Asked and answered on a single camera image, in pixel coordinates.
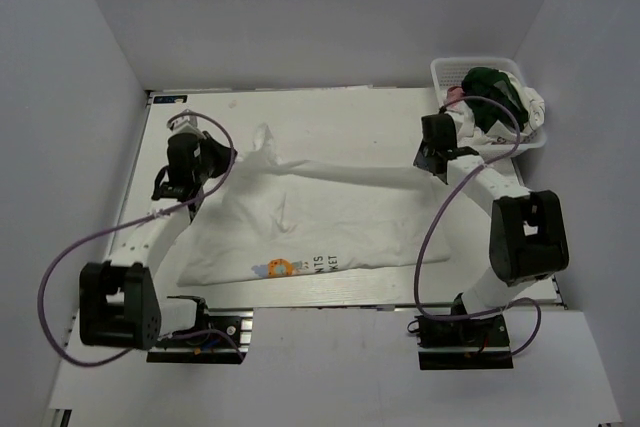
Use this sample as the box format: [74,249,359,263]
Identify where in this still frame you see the pink t shirt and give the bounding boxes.
[443,86,465,108]

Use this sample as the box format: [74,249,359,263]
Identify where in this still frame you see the white printed t shirt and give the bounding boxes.
[440,72,545,146]

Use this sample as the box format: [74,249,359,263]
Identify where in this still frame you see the dark green t shirt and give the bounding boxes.
[461,67,529,134]

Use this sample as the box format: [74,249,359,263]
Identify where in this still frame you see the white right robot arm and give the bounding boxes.
[413,114,569,346]

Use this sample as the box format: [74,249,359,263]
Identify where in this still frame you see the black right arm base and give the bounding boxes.
[407,315,513,371]

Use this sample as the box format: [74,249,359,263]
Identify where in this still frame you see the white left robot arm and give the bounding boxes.
[79,111,237,351]

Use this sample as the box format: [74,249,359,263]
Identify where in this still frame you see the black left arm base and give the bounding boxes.
[146,296,254,365]

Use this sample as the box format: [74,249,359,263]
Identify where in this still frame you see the white plastic laundry basket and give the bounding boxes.
[431,57,546,159]

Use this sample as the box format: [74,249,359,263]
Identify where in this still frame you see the blue label sticker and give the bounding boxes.
[152,94,188,104]

